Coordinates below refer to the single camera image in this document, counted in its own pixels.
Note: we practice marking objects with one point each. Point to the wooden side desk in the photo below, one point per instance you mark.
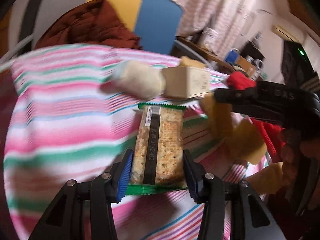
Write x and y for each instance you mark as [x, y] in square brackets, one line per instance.
[217, 63]

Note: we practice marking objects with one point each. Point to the blue bag on desk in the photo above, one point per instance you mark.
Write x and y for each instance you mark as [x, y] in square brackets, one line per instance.
[232, 56]

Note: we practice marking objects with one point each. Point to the pink striped curtain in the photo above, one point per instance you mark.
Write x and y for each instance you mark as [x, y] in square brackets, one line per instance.
[226, 17]

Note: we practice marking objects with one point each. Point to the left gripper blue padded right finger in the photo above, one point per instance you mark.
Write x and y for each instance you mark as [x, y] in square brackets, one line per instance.
[194, 173]

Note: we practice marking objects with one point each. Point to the blue yellow grey chair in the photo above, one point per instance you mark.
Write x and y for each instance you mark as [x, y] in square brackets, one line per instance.
[154, 21]

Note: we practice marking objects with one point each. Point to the red cloth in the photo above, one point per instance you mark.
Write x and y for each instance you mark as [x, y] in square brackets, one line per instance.
[269, 132]

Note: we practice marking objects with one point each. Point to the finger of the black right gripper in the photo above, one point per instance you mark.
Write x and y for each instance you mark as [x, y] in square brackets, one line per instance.
[232, 96]

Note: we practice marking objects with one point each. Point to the cracker packet green edge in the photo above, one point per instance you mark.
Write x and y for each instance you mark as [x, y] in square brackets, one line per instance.
[157, 164]

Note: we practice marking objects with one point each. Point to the beige cardboard box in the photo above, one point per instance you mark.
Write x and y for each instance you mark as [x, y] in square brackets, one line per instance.
[186, 82]

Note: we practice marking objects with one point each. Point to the dark red jacket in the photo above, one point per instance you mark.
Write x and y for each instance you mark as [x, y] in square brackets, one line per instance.
[94, 22]

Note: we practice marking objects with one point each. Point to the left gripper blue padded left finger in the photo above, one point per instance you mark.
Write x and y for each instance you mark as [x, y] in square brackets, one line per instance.
[123, 174]

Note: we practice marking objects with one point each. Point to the yellow sponge large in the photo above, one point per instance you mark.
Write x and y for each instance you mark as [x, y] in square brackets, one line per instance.
[246, 143]

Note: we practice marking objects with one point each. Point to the cardboard box on desk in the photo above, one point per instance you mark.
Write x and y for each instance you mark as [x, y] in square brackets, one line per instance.
[246, 66]

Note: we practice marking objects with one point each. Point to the white container on desk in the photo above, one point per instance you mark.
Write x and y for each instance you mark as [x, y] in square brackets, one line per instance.
[208, 39]

